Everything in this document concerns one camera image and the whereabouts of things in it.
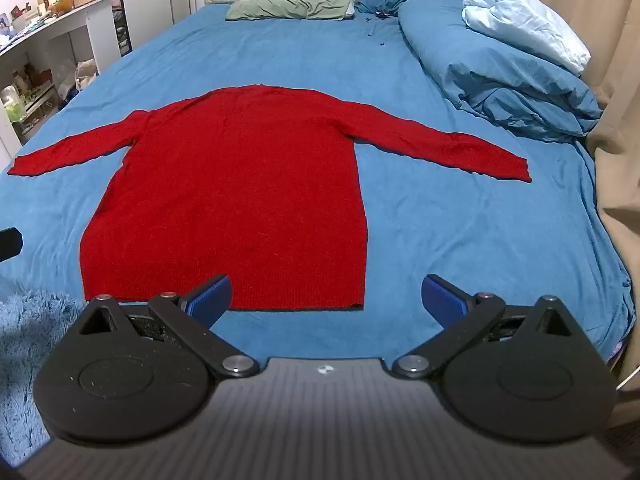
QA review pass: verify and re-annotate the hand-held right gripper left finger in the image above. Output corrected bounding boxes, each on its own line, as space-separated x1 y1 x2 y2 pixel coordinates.
75 274 261 380

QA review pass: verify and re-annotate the white desk with shelves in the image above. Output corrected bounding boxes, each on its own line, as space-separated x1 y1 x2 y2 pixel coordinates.
0 0 122 161

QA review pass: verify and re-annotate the white cabinet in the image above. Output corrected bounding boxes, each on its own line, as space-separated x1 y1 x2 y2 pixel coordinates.
118 0 195 57

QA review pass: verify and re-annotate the white plastic bag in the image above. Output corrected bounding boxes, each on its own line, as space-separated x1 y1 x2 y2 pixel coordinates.
74 59 99 95

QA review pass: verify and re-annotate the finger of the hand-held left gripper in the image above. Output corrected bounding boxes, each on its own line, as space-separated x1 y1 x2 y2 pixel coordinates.
0 227 24 263

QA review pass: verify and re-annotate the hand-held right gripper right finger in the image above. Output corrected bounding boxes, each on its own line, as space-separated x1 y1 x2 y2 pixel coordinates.
392 274 576 380

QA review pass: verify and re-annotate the beige curtain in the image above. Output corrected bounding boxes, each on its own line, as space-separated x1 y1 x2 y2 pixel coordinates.
495 0 640 391

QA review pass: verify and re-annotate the blue duvet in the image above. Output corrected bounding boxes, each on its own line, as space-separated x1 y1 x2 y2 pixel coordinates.
397 0 603 142

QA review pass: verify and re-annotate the green pillow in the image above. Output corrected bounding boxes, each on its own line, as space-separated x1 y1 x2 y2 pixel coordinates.
225 0 355 22

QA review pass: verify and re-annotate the red knit sweater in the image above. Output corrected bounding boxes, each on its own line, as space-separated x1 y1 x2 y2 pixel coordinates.
7 84 532 312

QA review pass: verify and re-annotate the light blue pillow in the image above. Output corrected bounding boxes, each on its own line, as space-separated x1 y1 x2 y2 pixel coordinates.
461 0 592 77

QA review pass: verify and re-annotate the fluffy blue rug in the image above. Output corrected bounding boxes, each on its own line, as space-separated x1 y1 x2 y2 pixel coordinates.
0 287 91 471

